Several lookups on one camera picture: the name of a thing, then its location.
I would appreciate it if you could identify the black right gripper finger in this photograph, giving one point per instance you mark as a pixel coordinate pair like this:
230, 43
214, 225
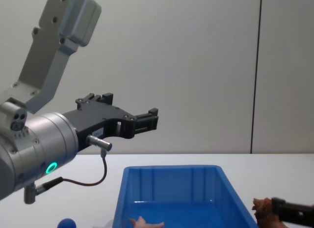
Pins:
292, 212

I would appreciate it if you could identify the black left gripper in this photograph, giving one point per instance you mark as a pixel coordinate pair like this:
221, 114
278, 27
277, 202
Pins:
93, 117

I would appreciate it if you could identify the brown fuzzy toy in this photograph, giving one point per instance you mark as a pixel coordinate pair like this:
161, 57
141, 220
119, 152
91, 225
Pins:
265, 210

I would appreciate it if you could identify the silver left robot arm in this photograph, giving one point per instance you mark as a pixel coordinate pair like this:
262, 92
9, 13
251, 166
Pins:
49, 139

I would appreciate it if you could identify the blue plastic bin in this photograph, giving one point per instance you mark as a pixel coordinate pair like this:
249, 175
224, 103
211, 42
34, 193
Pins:
171, 186

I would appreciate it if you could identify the small blue ball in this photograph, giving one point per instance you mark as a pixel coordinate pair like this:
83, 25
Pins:
66, 223

